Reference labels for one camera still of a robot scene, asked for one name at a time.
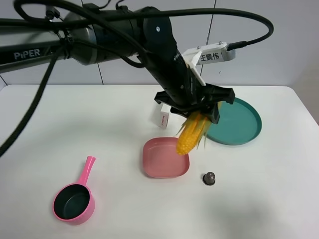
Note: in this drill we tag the pink saucepan with dark interior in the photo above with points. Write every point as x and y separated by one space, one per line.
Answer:
74 204

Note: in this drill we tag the pink square plate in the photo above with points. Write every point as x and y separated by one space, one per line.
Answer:
160 159

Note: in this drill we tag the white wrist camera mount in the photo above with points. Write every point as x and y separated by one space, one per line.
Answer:
208 54

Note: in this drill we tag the yellow corn cob with husk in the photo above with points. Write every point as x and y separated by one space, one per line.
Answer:
192 131

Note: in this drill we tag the white rectangular box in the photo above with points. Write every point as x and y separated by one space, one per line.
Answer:
164 112

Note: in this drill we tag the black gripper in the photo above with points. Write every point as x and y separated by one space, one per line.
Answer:
183 92

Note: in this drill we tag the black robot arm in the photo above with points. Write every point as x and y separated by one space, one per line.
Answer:
143 43

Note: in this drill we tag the teal round plate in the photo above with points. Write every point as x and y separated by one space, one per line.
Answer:
239 124

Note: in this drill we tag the small grey capsule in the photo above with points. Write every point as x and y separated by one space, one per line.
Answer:
209 179

